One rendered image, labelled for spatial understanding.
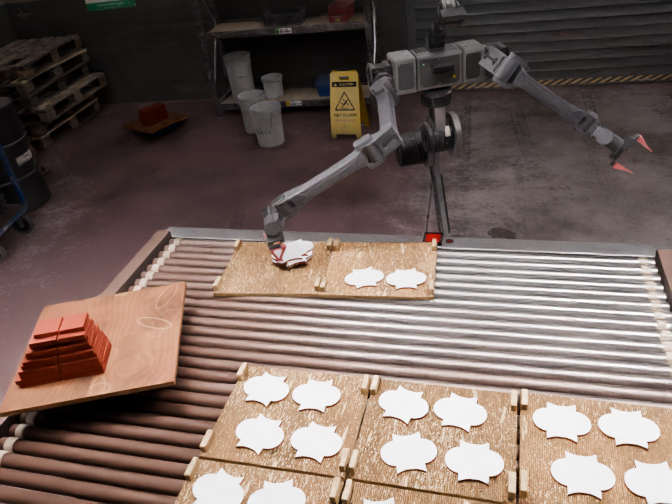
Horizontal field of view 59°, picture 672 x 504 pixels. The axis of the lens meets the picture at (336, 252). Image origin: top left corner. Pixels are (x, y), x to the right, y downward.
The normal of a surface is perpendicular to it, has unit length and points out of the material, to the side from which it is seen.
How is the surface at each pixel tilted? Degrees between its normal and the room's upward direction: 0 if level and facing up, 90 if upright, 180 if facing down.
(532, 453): 0
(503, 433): 0
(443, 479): 0
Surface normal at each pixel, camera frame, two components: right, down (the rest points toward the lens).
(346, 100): -0.28, 0.32
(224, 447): -0.11, -0.83
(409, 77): 0.16, 0.53
